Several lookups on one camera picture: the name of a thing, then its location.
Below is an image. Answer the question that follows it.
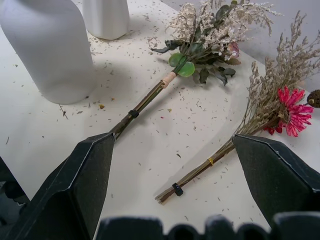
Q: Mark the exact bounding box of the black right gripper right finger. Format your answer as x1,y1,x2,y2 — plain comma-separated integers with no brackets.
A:
232,134,320,228

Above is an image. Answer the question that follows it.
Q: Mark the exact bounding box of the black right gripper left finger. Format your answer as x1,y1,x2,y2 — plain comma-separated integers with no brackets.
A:
4,132,116,240

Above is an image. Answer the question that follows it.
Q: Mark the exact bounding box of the round white ceramic vase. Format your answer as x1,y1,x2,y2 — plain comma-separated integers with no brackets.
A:
0,0,97,105

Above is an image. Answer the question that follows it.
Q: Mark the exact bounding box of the ribbed white ceramic vase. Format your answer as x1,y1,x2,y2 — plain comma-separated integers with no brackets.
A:
82,0,131,41

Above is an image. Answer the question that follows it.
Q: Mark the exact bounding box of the dried bouquet with pink flower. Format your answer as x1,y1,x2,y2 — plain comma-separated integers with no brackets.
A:
154,10,320,204

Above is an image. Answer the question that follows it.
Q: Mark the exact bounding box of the white and green dried bouquet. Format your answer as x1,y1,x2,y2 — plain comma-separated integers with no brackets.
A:
108,0,283,141

